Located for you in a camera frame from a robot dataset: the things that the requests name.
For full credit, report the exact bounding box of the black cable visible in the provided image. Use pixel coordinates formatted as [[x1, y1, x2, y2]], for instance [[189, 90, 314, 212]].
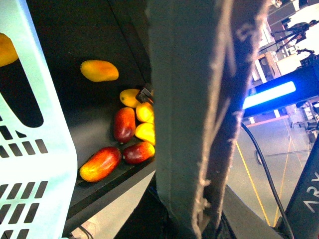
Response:
[[240, 123, 295, 239]]

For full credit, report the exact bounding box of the red yellow mango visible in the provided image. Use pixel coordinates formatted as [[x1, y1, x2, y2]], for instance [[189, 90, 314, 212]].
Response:
[[79, 147, 122, 183]]

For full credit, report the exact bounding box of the light blue plastic basket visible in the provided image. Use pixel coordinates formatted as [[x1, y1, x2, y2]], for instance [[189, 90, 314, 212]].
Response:
[[0, 0, 77, 239]]

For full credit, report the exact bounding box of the yellow orange mango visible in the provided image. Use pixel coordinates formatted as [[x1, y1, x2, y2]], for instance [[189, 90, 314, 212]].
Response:
[[80, 60, 119, 82]]

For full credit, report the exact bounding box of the blue lit robot bar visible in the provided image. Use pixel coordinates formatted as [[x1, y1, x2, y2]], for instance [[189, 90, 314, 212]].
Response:
[[243, 65, 319, 118]]

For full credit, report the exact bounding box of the red upright mango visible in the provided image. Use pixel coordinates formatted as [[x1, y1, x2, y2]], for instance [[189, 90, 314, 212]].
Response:
[[113, 107, 136, 144]]

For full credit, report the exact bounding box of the yellow mango top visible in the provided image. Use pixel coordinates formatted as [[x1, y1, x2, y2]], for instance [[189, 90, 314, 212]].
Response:
[[119, 89, 140, 108]]

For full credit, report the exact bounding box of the black display shelf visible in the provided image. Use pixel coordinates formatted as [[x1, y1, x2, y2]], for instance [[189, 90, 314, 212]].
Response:
[[24, 0, 160, 237]]

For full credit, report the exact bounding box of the dark red mango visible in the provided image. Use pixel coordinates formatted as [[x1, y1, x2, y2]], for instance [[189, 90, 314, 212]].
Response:
[[122, 141, 155, 164]]

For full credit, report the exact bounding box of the brown basket handle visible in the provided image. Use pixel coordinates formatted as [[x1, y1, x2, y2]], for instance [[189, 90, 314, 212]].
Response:
[[148, 0, 267, 239]]

